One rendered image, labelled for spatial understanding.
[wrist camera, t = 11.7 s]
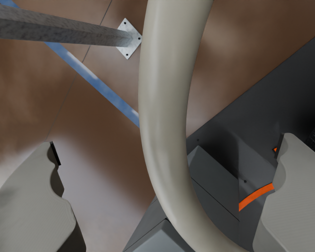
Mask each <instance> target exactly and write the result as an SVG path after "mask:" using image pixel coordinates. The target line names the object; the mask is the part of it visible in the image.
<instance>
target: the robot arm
mask: <svg viewBox="0 0 315 252"><path fill-rule="evenodd" d="M274 158H275V159H276V160H277V162H278V165H277V168H276V172H275V175H274V178H273V181H272V185H273V187H274V189H275V192H274V193H272V194H270V195H268V196H267V197H266V200H265V203H264V206H263V210H262V213H261V216H260V219H259V222H258V226H257V229H256V233H255V236H254V239H253V243H252V247H253V250H254V252H315V152H314V151H313V150H312V149H310V148H309V147H308V146H307V145H306V144H304V143H303V142H302V141H301V140H300V139H299V138H297V137H296V136H295V135H294V134H292V133H281V135H280V138H279V142H278V145H277V148H276V152H275V155H274ZM60 165H61V162H60V160H59V157H58V154H57V151H56V149H55V146H54V143H53V141H51V142H43V143H42V144H41V145H40V146H39V147H38V148H37V149H36V150H35V151H34V152H33V153H32V154H31V155H30V156H29V157H28V158H27V159H26V160H25V161H24V162H23V163H22V164H21V165H20V166H19V167H18V168H17V169H16V170H15V171H14V172H13V173H12V174H11V175H10V176H9V178H8V179H7V180H6V181H5V183H4V184H3V185H2V186H1V188H0V252H86V249H87V248H86V244H85V241H84V238H83V235H82V232H81V229H80V227H79V224H78V222H77V219H76V217H75V214H74V212H73V209H72V207H71V204H70V202H69V201H68V200H66V199H64V198H62V195H63V193H64V190H65V189H64V186H63V184H62V181H61V179H60V176H59V174H58V168H59V166H60Z"/></svg>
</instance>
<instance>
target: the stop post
mask: <svg viewBox="0 0 315 252"><path fill-rule="evenodd" d="M0 39H10V40H24V41H38V42H53V43H67V44H81V45H96V46H110V47H116V48H117V49H118V50H119V51H120V52H121V53H122V54H123V55H124V56H125V57H126V59H127V60H128V59H129V58H130V57H131V55H132V54H133V53H134V51H135V50H136V49H137V48H138V46H139V45H140V44H141V42H142V35H141V34H140V33H139V32H138V31H137V30H136V29H135V28H134V26H133V25H132V24H131V23H130V22H129V21H128V20H127V19H126V18H124V20H123V21H122V23H121V24H120V26H119V27H118V29H115V28H110V27H105V26H101V25H96V24H91V23H87V22H82V21H77V20H73V19H68V18H63V17H59V16H54V15H49V14H45V13H40V12H35V11H31V10H26V9H21V8H17V7H12V6H7V5H3V4H0Z"/></svg>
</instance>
